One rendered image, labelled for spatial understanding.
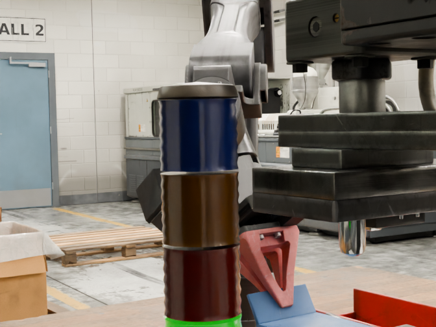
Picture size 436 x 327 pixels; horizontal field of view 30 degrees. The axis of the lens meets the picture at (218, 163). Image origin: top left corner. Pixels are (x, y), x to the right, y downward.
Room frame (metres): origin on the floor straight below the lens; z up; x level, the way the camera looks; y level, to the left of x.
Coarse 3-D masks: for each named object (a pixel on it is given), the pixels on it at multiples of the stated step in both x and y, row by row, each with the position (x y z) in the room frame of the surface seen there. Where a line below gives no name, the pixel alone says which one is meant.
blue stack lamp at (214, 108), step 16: (160, 112) 0.39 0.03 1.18; (176, 112) 0.38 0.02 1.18; (192, 112) 0.37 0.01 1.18; (208, 112) 0.37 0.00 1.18; (224, 112) 0.38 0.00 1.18; (160, 128) 0.39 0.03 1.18; (176, 128) 0.38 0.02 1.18; (192, 128) 0.37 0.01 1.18; (208, 128) 0.38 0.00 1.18; (224, 128) 0.38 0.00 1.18; (160, 144) 0.39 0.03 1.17; (176, 144) 0.38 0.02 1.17; (192, 144) 0.37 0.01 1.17; (208, 144) 0.37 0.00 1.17; (224, 144) 0.38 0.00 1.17; (160, 160) 0.39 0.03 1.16; (176, 160) 0.38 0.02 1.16; (192, 160) 0.37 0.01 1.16; (208, 160) 0.37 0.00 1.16; (224, 160) 0.38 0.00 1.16
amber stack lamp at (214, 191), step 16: (176, 176) 0.38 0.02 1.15; (192, 176) 0.37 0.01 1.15; (208, 176) 0.37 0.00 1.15; (224, 176) 0.38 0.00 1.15; (176, 192) 0.38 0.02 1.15; (192, 192) 0.37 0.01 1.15; (208, 192) 0.38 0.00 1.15; (224, 192) 0.38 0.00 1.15; (176, 208) 0.38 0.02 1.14; (192, 208) 0.37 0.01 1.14; (208, 208) 0.37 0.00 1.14; (224, 208) 0.38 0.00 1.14; (176, 224) 0.38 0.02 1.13; (192, 224) 0.37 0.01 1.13; (208, 224) 0.37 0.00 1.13; (224, 224) 0.38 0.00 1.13; (176, 240) 0.38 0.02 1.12; (192, 240) 0.37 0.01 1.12; (208, 240) 0.38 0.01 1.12; (224, 240) 0.38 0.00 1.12
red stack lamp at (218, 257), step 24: (168, 264) 0.38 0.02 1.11; (192, 264) 0.37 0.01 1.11; (216, 264) 0.38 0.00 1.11; (168, 288) 0.38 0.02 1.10; (192, 288) 0.37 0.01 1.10; (216, 288) 0.38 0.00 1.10; (240, 288) 0.39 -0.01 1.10; (168, 312) 0.38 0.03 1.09; (192, 312) 0.37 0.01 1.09; (216, 312) 0.38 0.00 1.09; (240, 312) 0.39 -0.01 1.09
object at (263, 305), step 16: (304, 288) 0.79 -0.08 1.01; (256, 304) 0.75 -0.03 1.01; (272, 304) 0.76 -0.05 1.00; (304, 304) 0.78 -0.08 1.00; (256, 320) 0.75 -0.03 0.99; (272, 320) 0.75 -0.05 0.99; (288, 320) 0.76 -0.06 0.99; (304, 320) 0.75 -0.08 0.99; (320, 320) 0.75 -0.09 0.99; (336, 320) 0.75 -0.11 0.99
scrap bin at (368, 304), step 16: (368, 304) 1.02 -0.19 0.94; (384, 304) 0.99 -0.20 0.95; (400, 304) 0.97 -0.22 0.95; (416, 304) 0.95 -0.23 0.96; (352, 320) 0.87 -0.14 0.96; (368, 320) 1.02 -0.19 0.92; (384, 320) 0.99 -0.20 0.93; (400, 320) 0.97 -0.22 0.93; (416, 320) 0.95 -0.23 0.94; (432, 320) 0.93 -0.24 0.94
